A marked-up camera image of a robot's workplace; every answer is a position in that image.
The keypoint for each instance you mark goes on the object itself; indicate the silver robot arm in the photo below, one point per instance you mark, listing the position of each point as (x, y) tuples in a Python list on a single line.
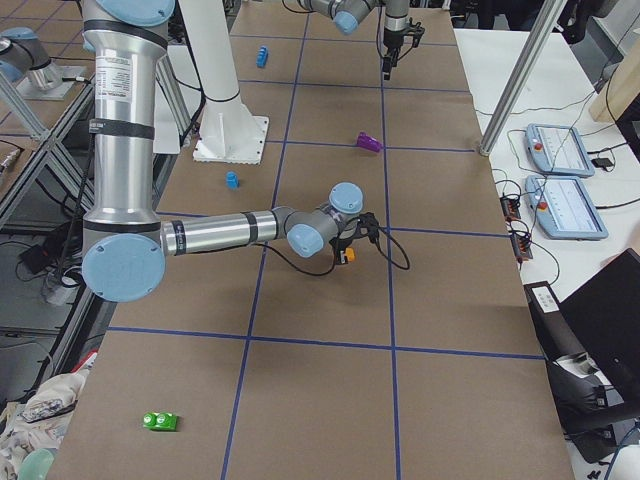
[(125, 242), (348, 15)]

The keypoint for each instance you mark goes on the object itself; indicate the blue block near pedestal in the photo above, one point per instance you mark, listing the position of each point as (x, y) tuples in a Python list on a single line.
[(232, 180)]

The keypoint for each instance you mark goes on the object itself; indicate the upper teach pendant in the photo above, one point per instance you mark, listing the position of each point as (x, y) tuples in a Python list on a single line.
[(558, 150)]

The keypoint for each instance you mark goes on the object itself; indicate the lower teach pendant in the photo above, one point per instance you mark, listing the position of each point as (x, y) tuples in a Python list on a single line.
[(563, 208)]

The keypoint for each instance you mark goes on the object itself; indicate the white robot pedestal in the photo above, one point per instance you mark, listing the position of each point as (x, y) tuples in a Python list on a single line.
[(228, 131)]

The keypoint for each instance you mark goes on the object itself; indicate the aluminium frame post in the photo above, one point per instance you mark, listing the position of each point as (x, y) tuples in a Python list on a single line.
[(535, 43)]

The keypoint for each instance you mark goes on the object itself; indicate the purple trapezoid block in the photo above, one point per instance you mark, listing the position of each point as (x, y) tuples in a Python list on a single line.
[(368, 142)]

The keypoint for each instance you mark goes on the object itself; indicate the orange trapezoid block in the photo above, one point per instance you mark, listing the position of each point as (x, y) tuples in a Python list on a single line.
[(349, 255)]

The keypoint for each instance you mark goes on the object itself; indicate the long blue block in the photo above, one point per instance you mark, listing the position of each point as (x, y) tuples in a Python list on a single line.
[(262, 56)]

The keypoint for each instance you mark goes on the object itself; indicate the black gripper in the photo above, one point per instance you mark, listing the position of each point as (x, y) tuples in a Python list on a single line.
[(391, 49), (340, 245)]

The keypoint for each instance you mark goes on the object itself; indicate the black laptop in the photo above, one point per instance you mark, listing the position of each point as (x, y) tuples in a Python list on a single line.
[(604, 316)]

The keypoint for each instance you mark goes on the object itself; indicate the patterned cloth bag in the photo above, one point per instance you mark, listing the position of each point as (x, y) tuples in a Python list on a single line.
[(35, 431)]

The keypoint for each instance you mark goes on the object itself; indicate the green double block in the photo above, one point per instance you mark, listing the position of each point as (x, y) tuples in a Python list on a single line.
[(160, 421)]

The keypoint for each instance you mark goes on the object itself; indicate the teach pendant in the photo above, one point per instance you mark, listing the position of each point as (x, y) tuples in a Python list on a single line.
[(563, 208), (558, 150)]

